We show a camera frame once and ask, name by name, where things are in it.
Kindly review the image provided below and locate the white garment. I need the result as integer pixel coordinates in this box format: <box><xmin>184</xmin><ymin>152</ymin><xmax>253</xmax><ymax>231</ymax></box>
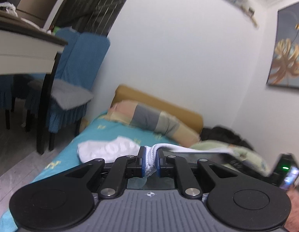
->
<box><xmin>77</xmin><ymin>136</ymin><xmax>228</xmax><ymax>177</ymax></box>

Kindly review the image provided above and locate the mustard yellow headboard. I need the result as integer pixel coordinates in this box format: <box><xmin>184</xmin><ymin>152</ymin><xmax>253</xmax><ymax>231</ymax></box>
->
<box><xmin>111</xmin><ymin>84</ymin><xmax>204</xmax><ymax>133</ymax></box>

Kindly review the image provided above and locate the black clothing pile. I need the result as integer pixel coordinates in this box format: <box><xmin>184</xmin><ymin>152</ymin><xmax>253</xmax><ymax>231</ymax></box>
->
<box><xmin>199</xmin><ymin>126</ymin><xmax>254</xmax><ymax>150</ymax></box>

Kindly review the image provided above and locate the green cartoon fleece blanket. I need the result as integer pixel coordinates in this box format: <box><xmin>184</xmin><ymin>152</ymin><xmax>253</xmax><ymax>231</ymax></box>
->
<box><xmin>191</xmin><ymin>140</ymin><xmax>270</xmax><ymax>177</ymax></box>

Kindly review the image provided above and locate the dark metal window grille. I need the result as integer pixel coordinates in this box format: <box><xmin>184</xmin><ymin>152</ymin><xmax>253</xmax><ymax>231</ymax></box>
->
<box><xmin>50</xmin><ymin>0</ymin><xmax>126</xmax><ymax>36</ymax></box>

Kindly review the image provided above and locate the grey seat cushion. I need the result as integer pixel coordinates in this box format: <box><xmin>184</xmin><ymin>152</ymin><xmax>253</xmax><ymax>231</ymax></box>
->
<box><xmin>25</xmin><ymin>78</ymin><xmax>94</xmax><ymax>112</ymax></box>

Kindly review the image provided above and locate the gold leaf wall painting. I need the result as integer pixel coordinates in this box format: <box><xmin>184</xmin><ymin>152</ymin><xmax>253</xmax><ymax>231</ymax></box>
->
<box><xmin>267</xmin><ymin>2</ymin><xmax>299</xmax><ymax>89</ymax></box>

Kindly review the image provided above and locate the person's right hand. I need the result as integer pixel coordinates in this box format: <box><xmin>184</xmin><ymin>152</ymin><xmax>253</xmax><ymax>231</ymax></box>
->
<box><xmin>284</xmin><ymin>189</ymin><xmax>299</xmax><ymax>231</ymax></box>

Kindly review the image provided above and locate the white dark-topped table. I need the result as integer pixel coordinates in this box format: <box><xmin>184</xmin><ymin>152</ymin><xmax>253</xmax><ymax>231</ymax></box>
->
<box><xmin>0</xmin><ymin>10</ymin><xmax>68</xmax><ymax>154</ymax></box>

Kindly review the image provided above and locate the blue covered dining chair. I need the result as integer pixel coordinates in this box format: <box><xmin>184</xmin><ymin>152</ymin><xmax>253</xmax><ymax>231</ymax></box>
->
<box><xmin>27</xmin><ymin>28</ymin><xmax>110</xmax><ymax>150</ymax></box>

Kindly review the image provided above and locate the brown cardboard box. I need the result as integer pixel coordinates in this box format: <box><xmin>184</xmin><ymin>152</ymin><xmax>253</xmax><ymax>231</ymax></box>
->
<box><xmin>15</xmin><ymin>0</ymin><xmax>57</xmax><ymax>28</ymax></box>

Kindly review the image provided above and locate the plaid pillow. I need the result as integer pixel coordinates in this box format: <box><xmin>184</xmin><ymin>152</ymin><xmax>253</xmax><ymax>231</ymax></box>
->
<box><xmin>105</xmin><ymin>100</ymin><xmax>200</xmax><ymax>147</ymax></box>

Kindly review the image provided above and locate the teal patterned bed sheet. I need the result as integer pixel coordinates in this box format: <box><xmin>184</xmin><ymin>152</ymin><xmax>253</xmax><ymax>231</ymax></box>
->
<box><xmin>0</xmin><ymin>113</ymin><xmax>176</xmax><ymax>231</ymax></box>

